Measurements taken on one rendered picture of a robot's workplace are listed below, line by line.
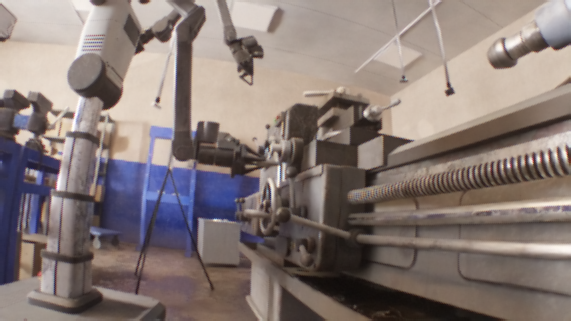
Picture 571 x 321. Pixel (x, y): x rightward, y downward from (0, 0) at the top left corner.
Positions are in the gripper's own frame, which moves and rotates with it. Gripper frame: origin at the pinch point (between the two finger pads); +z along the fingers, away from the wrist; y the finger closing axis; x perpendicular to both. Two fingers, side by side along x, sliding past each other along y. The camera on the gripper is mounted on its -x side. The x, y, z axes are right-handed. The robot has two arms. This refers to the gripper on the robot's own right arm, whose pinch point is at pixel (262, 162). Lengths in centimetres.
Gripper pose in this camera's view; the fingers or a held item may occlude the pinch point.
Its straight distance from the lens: 89.8
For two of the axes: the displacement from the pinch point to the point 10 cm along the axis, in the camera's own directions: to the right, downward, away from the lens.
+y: -2.6, 7.9, 5.5
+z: 9.5, 1.2, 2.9
